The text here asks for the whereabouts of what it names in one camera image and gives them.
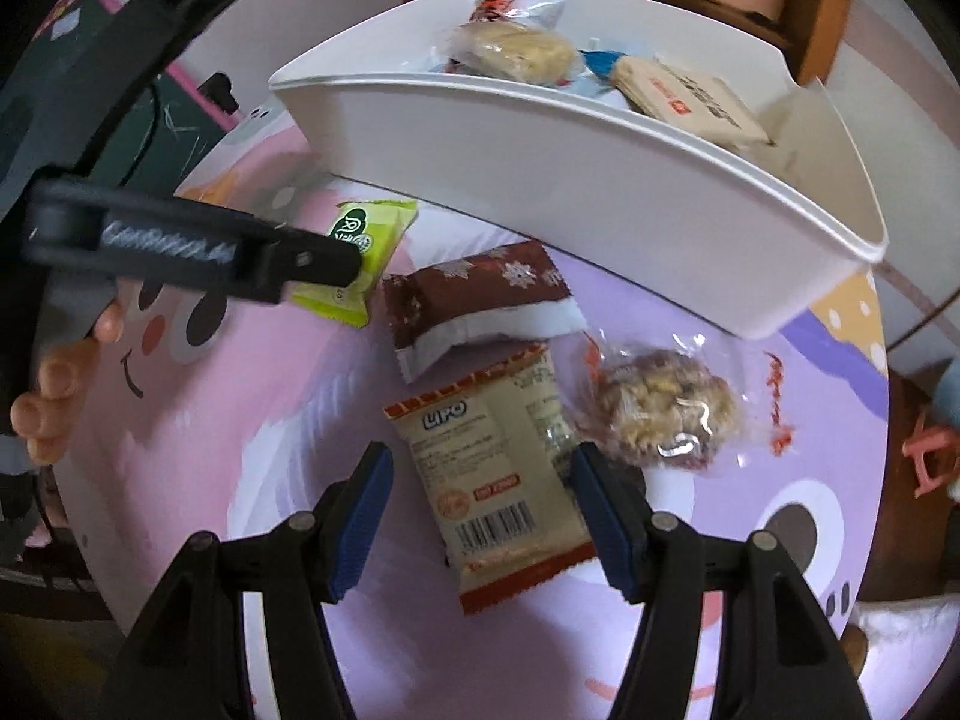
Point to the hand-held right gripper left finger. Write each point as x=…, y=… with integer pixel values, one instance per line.
x=360, y=525

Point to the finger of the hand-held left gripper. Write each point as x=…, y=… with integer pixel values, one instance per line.
x=187, y=244

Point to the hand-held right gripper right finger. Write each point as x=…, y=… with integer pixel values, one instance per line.
x=604, y=525

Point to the beige packet with red edges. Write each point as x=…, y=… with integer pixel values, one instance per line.
x=487, y=465

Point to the green snack packet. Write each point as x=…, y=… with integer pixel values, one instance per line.
x=375, y=240

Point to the white plastic bin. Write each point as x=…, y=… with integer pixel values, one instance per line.
x=562, y=180

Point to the beige packet with red label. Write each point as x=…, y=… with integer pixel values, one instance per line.
x=697, y=101

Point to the person's left hand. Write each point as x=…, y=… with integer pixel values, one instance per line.
x=60, y=375

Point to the clear nut cluster packet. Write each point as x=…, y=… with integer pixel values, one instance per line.
x=660, y=405

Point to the cartoon printed table cover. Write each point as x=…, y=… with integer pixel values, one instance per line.
x=262, y=405

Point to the brown snowflake snack packet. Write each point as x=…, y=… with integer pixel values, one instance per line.
x=480, y=292

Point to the white pillow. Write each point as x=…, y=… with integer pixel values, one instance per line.
x=892, y=622

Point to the pink plastic stool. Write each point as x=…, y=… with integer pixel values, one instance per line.
x=926, y=454

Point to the pale yellow snack packet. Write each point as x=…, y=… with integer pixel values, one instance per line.
x=510, y=52

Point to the red and white snack packet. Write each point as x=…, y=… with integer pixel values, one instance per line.
x=510, y=6

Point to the green chalkboard with pink frame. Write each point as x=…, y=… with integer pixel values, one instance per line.
x=180, y=142

